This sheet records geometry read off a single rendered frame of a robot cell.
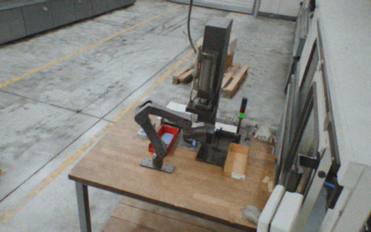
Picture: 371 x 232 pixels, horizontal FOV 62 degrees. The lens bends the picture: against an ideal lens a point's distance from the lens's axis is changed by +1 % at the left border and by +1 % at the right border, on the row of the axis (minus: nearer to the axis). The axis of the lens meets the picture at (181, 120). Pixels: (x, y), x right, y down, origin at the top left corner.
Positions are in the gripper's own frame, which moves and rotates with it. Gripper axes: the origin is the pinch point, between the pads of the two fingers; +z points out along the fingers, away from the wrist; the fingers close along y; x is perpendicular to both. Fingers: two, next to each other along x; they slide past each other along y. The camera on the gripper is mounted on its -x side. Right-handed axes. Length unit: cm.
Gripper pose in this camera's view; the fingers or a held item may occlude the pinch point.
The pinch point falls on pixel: (187, 144)
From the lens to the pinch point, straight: 185.9
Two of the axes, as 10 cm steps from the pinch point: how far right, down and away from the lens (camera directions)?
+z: 0.3, 4.8, 8.8
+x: -9.6, -2.3, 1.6
